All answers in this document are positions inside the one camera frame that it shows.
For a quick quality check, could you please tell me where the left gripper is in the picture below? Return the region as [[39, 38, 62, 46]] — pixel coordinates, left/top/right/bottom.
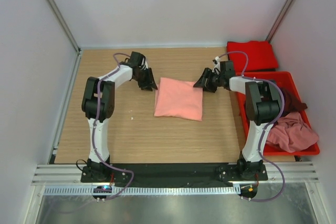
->
[[134, 67, 158, 91]]

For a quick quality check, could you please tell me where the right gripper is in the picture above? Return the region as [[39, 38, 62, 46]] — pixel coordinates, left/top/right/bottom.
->
[[194, 68, 224, 93]]

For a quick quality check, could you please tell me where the salmon pink t shirt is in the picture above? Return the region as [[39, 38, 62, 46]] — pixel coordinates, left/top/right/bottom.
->
[[154, 77, 203, 121]]

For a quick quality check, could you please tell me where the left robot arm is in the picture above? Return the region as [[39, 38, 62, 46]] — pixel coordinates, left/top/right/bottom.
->
[[81, 51, 158, 182]]

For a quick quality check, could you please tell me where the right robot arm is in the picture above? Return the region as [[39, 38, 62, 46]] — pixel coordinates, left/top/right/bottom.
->
[[193, 60, 285, 180]]

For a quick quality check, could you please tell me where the folded red t shirt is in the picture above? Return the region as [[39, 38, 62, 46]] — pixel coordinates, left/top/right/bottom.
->
[[226, 41, 279, 72]]

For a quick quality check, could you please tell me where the dark maroon t shirt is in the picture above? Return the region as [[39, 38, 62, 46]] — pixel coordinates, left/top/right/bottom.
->
[[280, 88, 308, 116]]

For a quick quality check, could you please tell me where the dusty pink t shirt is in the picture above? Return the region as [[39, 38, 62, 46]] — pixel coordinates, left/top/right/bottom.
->
[[266, 112, 319, 153]]

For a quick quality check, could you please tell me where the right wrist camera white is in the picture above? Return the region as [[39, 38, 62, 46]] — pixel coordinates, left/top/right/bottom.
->
[[213, 57, 220, 65]]

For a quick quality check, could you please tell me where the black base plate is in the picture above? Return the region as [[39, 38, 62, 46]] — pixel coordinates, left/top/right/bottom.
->
[[81, 163, 268, 188]]

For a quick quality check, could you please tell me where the right corner aluminium post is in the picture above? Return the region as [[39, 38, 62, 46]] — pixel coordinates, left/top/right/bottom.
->
[[266, 0, 295, 43]]

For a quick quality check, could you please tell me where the corner aluminium post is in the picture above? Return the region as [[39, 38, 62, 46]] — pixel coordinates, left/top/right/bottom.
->
[[30, 0, 81, 52], [266, 0, 295, 43]]

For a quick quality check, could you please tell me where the left corner aluminium post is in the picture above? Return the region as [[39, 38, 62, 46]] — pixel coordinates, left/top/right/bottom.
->
[[30, 0, 81, 52]]

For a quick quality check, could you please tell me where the aluminium frame rail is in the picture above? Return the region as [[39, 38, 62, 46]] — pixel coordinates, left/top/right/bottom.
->
[[32, 162, 319, 185]]

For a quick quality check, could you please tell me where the slotted cable duct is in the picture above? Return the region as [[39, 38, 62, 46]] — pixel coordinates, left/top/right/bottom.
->
[[44, 185, 240, 197]]

